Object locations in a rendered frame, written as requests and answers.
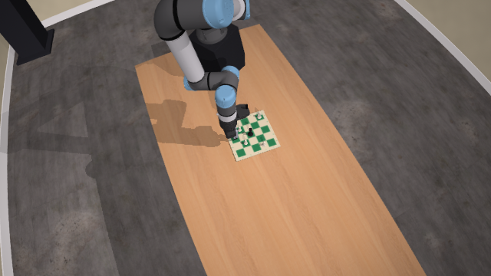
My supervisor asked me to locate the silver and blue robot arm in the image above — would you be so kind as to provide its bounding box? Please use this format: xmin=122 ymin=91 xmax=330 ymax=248
xmin=153 ymin=0 xmax=250 ymax=117

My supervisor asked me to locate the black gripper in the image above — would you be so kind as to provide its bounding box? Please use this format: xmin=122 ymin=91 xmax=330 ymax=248
xmin=216 ymin=104 xmax=250 ymax=139

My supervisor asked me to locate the green and white chessboard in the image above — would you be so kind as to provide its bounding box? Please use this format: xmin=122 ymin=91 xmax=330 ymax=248
xmin=228 ymin=110 xmax=280 ymax=162

